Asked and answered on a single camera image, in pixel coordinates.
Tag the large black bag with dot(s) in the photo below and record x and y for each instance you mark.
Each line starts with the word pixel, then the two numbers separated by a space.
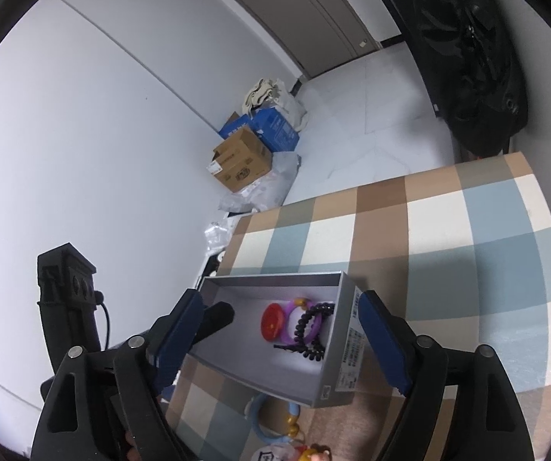
pixel 448 57

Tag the brown cardboard box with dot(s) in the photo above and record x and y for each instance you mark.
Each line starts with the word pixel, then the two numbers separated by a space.
pixel 241 158

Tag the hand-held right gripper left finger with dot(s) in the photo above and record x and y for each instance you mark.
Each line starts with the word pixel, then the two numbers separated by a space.
pixel 179 341

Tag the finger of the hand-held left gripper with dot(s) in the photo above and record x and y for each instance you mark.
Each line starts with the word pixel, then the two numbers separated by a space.
pixel 220 314

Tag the clear plastic wrapping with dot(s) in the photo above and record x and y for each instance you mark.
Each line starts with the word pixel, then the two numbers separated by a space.
pixel 265 187
pixel 217 235

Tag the small pig figure charm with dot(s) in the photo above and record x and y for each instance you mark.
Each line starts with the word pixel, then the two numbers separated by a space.
pixel 316 455

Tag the checkered tablecloth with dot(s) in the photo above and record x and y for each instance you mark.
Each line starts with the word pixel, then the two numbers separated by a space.
pixel 448 249

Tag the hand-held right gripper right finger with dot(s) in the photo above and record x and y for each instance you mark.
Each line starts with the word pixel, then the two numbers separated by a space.
pixel 383 345

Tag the beige cloth bag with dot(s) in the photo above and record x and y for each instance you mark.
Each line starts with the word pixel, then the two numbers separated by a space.
pixel 261 93

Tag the grey cardboard box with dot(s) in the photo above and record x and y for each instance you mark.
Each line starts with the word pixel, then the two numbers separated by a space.
pixel 256 293

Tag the large blue box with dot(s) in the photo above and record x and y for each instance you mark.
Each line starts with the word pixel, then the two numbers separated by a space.
pixel 275 127

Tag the small blue box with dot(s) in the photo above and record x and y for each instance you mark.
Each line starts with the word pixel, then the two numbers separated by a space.
pixel 232 127

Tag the grey door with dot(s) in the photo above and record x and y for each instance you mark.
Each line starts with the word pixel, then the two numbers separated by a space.
pixel 304 19

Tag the person's left hand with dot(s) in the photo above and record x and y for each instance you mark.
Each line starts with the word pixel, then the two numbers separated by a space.
pixel 132 447

